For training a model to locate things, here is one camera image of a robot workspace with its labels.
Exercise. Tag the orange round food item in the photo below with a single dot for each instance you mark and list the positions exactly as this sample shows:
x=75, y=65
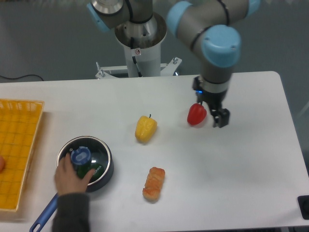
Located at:
x=2, y=163

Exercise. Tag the yellow bell pepper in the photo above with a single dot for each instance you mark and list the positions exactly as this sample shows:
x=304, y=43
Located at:
x=145, y=129

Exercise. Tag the braided bread loaf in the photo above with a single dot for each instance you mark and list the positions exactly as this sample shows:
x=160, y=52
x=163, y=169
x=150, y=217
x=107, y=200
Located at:
x=153, y=184

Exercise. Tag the yellow wicker basket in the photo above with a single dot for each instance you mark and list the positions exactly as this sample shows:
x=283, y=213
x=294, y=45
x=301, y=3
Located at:
x=19, y=123

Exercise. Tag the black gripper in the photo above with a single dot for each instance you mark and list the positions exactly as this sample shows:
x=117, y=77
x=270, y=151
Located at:
x=213, y=100

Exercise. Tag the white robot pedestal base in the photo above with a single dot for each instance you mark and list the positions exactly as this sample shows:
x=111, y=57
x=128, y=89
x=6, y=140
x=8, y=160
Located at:
x=142, y=50

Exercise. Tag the person's hand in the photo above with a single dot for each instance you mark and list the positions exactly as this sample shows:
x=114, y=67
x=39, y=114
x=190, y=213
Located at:
x=66, y=179

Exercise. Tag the green bell pepper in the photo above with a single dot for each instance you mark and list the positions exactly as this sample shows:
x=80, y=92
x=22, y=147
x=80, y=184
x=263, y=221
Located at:
x=82, y=170

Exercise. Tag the dark sleeved forearm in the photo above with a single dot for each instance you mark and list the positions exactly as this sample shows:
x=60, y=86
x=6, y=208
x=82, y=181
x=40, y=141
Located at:
x=72, y=213

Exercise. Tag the red bell pepper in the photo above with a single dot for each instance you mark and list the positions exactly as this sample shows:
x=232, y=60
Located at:
x=197, y=113

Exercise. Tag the glass pot lid blue knob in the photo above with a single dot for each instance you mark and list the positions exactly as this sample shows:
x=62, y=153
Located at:
x=91, y=159

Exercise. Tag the black device table corner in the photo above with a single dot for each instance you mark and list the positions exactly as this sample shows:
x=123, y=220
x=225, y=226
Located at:
x=303, y=202

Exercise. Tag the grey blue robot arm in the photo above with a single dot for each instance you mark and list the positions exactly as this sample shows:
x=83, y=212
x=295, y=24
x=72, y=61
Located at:
x=205, y=29

